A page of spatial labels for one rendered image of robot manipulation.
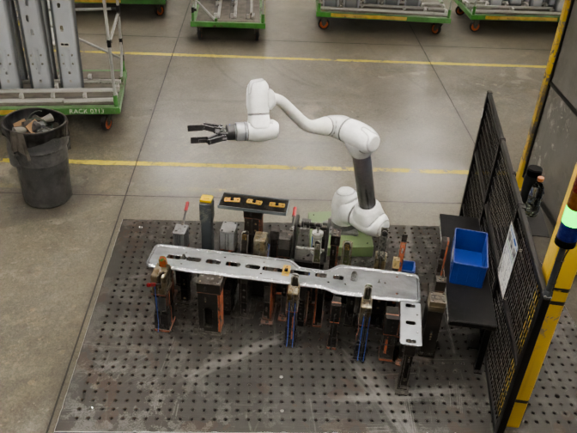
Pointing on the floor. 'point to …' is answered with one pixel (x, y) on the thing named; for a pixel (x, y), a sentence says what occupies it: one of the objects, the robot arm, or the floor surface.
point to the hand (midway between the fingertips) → (191, 134)
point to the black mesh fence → (499, 261)
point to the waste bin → (39, 154)
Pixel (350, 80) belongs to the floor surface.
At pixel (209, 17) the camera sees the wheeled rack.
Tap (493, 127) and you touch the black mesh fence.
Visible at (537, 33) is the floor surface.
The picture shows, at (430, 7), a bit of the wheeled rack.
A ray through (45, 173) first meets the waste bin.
